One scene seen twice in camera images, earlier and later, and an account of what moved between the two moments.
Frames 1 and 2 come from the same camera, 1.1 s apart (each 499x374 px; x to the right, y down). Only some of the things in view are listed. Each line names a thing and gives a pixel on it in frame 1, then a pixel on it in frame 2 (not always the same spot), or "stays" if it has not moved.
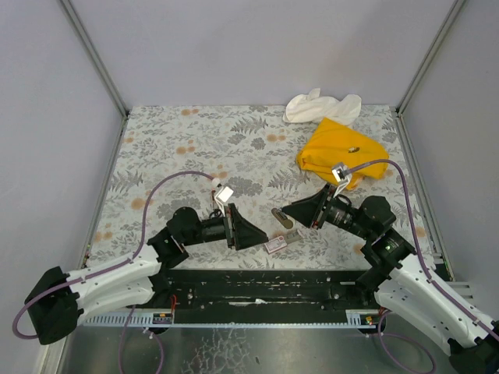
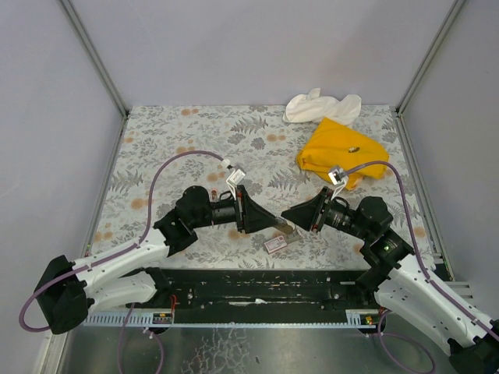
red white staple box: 275,245 stays
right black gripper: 322,209 stays
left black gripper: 230,228 to 240,209
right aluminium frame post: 454,10 stays
